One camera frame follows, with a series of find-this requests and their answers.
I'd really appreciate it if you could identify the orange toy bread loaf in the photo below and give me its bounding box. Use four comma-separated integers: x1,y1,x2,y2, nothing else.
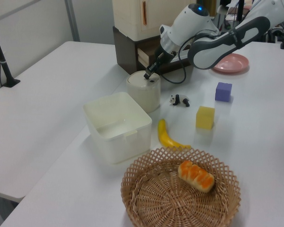
177,160,215,193

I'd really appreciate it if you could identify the beige round dustbin body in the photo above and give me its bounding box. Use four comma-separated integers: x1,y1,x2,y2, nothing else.
125,78,162,114

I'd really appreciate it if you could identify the cream plastic storage box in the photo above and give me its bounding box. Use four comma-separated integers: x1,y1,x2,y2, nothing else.
111,0,180,41

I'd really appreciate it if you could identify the yellow toy banana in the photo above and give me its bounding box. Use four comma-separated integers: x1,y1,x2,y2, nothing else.
157,118,192,150

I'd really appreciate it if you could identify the dark brown wooden cabinet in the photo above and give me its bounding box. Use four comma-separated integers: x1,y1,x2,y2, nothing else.
112,25,195,75

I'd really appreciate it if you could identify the black background equipment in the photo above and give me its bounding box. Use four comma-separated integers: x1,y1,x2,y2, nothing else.
266,20,284,51

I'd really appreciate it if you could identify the black white panda figurine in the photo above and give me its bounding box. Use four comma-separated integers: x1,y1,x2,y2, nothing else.
169,94,191,108

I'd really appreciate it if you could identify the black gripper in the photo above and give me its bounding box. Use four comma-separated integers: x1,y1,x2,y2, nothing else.
144,45,175,80

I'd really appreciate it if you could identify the beige round dustbin lid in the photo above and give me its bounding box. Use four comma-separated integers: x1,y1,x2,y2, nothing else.
126,70,161,91

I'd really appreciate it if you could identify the grey metal partition post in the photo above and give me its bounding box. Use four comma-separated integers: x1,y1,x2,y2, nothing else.
64,0,81,43

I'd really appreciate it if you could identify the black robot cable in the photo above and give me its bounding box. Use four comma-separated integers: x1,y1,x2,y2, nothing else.
160,29,219,85

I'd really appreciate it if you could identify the black pole stand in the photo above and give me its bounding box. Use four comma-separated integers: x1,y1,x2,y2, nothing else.
0,18,21,88

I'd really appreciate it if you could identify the pink round plate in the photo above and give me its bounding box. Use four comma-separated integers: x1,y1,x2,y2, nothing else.
211,53,250,73

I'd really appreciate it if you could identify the yellow foam cube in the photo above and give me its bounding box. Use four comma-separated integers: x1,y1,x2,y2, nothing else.
195,105,216,131

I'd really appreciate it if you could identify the purple foam cube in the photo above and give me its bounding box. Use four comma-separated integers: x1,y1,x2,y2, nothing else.
214,81,233,103

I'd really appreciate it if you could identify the background desk clutter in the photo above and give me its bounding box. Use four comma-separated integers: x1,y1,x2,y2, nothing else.
216,0,254,28

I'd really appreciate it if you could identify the white rectangular plastic bin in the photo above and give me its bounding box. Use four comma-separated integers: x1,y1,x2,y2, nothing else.
82,91,153,165

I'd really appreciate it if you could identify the woven wicker basket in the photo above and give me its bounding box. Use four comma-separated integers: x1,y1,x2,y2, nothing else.
120,147,242,227

